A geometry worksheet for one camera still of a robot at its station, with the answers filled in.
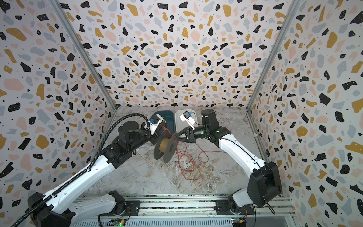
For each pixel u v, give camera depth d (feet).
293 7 2.36
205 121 2.06
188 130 2.10
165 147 2.75
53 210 1.24
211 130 2.02
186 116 2.13
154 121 1.89
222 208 2.42
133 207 2.43
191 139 2.09
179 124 2.13
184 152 3.11
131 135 1.70
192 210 2.43
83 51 2.82
